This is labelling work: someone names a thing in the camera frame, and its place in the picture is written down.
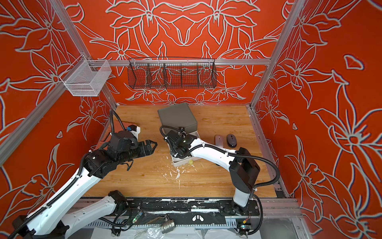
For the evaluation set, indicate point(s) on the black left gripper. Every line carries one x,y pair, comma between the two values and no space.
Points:
144,152

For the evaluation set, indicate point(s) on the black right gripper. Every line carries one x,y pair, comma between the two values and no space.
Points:
174,149

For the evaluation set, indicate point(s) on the white drawer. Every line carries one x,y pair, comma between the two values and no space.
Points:
177,161

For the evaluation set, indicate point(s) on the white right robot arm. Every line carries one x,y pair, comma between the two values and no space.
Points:
241,165

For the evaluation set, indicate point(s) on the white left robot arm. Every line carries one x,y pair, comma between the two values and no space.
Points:
52,221

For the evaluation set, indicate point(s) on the metal cylinder fitting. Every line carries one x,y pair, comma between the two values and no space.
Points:
168,226

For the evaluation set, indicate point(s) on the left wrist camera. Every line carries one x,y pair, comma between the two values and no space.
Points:
135,130

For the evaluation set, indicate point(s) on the black wire wall basket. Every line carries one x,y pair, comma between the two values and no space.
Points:
172,76

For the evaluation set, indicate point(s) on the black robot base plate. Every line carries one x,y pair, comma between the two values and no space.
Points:
200,213

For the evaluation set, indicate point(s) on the white mesh wall basket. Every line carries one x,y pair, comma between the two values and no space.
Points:
85,78

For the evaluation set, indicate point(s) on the aluminium frame rail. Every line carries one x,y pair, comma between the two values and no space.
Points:
217,62

